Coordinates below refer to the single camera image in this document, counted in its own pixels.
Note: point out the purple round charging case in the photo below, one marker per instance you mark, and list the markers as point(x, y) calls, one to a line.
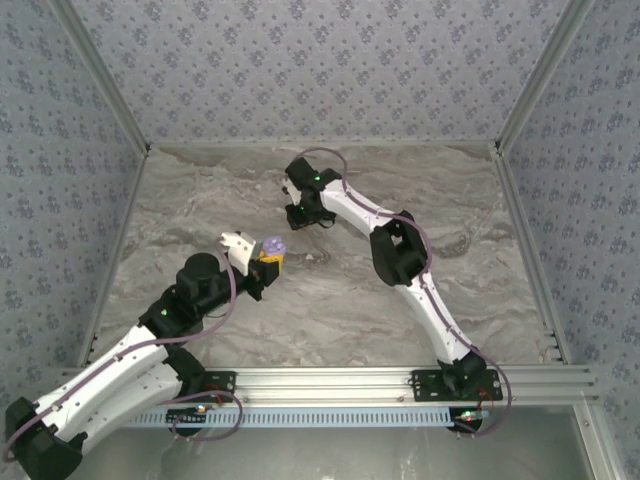
point(274, 245)

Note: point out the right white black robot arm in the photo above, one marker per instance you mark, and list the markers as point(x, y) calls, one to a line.
point(360, 205)

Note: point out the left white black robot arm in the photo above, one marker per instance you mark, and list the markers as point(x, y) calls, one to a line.
point(125, 360)

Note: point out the left black controller board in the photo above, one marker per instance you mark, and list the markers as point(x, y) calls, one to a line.
point(185, 417)

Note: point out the black controller board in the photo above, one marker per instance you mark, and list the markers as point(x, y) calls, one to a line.
point(185, 417)
point(467, 416)

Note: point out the grey metal panel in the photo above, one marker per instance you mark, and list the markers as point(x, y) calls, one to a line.
point(320, 455)

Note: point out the right black controller board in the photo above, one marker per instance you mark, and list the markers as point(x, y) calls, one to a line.
point(467, 416)

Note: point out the left aluminium side rail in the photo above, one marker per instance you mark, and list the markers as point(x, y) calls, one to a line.
point(116, 250)

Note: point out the aluminium side rail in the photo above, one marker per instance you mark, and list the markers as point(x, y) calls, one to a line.
point(515, 200)
point(116, 250)

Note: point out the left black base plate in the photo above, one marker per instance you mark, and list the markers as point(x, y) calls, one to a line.
point(220, 382)

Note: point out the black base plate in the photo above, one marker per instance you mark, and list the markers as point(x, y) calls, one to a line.
point(425, 387)
point(220, 382)

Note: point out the aluminium mounting rail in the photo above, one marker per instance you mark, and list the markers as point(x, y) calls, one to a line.
point(320, 385)

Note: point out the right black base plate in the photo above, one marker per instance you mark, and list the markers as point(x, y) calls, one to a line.
point(425, 387)

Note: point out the right aluminium side rail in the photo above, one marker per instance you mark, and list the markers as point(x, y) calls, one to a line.
point(515, 200)

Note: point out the left aluminium corner post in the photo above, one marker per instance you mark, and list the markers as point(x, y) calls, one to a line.
point(103, 75)

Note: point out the aluminium corner post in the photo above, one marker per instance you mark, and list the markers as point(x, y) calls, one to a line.
point(103, 75)
point(543, 75)

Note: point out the right aluminium corner post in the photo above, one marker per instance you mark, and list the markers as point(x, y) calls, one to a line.
point(543, 75)

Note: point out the right aluminium frame leg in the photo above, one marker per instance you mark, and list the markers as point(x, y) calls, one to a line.
point(597, 450)

